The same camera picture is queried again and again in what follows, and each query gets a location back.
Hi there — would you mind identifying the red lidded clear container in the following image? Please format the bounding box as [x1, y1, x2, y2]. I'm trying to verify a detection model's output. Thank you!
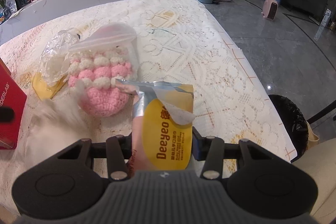
[0, 60, 27, 150]

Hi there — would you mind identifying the pink space heater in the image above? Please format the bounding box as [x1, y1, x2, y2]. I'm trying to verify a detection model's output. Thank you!
[261, 0, 278, 20]

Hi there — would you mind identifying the yellow wet wipes pack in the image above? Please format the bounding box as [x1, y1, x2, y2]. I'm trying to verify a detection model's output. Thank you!
[116, 80, 195, 175]

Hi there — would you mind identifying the green plant glass vase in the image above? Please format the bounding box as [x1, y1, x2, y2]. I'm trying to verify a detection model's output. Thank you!
[0, 0, 11, 22]

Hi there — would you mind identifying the white fleece drawstring bag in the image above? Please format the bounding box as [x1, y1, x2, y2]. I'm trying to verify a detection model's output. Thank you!
[24, 81, 92, 169]

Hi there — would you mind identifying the white lace tablecloth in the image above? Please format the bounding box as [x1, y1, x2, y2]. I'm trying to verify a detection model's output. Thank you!
[0, 0, 299, 214]

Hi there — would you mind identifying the yellow cloth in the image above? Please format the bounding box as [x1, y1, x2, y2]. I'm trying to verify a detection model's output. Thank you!
[32, 72, 66, 101]

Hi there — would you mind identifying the clear plastic bag tissue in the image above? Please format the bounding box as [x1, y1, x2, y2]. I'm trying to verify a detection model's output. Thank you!
[38, 28, 80, 86]

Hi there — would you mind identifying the pink white crochet pouch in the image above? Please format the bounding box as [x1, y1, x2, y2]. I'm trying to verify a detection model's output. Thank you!
[67, 22, 138, 118]

